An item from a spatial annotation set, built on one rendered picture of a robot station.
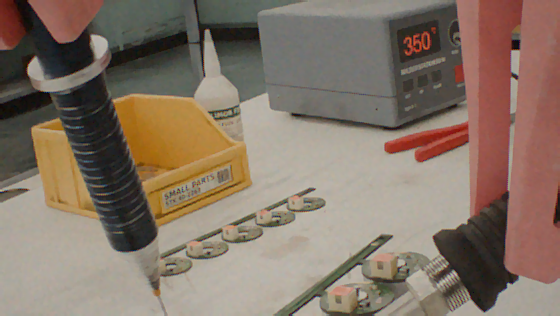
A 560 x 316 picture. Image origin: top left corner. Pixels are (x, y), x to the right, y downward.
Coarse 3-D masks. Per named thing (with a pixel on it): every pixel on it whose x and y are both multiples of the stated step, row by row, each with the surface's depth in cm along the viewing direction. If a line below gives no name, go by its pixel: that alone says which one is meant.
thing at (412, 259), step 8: (400, 256) 33; (408, 256) 33; (416, 256) 33; (424, 256) 33; (368, 264) 33; (408, 264) 32; (416, 264) 32; (424, 264) 32; (368, 272) 32; (400, 272) 32; (408, 272) 32; (376, 280) 32; (384, 280) 31; (392, 280) 31; (400, 280) 31
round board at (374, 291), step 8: (360, 288) 31; (368, 288) 31; (376, 288) 31; (384, 288) 31; (368, 296) 30; (376, 296) 30; (384, 296) 30; (392, 296) 30; (320, 304) 30; (328, 304) 30; (360, 304) 30; (368, 304) 30; (376, 304) 30; (384, 304) 30; (328, 312) 30; (336, 312) 30; (344, 312) 29; (352, 312) 29; (360, 312) 29; (368, 312) 29; (376, 312) 29
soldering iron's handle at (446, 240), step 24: (504, 192) 23; (480, 216) 23; (504, 216) 23; (456, 240) 23; (480, 240) 22; (504, 240) 22; (456, 264) 22; (480, 264) 22; (480, 288) 22; (504, 288) 23
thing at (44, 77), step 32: (32, 32) 16; (32, 64) 17; (64, 64) 16; (96, 64) 16; (64, 96) 17; (96, 96) 17; (64, 128) 17; (96, 128) 17; (96, 160) 18; (128, 160) 18; (96, 192) 18; (128, 192) 18; (128, 224) 18
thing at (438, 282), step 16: (416, 272) 23; (432, 272) 23; (448, 272) 23; (416, 288) 23; (432, 288) 23; (448, 288) 23; (464, 288) 23; (400, 304) 23; (416, 304) 23; (432, 304) 23; (448, 304) 23
